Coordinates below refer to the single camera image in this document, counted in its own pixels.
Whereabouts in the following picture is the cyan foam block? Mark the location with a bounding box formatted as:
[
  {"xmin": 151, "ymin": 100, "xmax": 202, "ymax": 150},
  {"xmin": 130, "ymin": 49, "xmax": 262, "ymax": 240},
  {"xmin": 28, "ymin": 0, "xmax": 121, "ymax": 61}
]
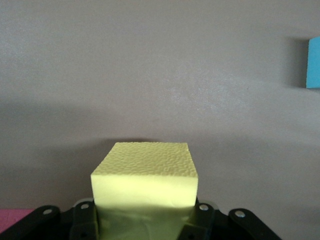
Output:
[{"xmin": 305, "ymin": 35, "xmax": 320, "ymax": 89}]

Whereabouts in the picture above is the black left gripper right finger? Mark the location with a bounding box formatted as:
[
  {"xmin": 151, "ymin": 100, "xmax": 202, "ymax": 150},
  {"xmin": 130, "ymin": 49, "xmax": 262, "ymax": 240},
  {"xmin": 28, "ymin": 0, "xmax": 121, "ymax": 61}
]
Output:
[{"xmin": 179, "ymin": 199, "xmax": 216, "ymax": 240}]

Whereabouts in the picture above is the red foam block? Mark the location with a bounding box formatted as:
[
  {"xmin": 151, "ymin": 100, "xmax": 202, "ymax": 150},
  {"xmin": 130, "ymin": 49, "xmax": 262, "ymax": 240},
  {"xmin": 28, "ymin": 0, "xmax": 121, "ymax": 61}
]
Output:
[{"xmin": 0, "ymin": 208, "xmax": 35, "ymax": 232}]

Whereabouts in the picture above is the yellow foam block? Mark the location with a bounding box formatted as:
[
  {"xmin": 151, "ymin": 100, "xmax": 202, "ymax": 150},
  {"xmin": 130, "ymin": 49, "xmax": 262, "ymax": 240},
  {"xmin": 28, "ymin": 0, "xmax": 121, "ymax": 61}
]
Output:
[{"xmin": 90, "ymin": 142, "xmax": 200, "ymax": 240}]

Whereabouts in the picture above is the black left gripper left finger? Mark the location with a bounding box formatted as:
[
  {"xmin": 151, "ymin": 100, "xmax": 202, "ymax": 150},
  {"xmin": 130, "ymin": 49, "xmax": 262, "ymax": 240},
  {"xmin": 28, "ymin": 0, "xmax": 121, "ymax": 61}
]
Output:
[{"xmin": 70, "ymin": 199, "xmax": 99, "ymax": 240}]

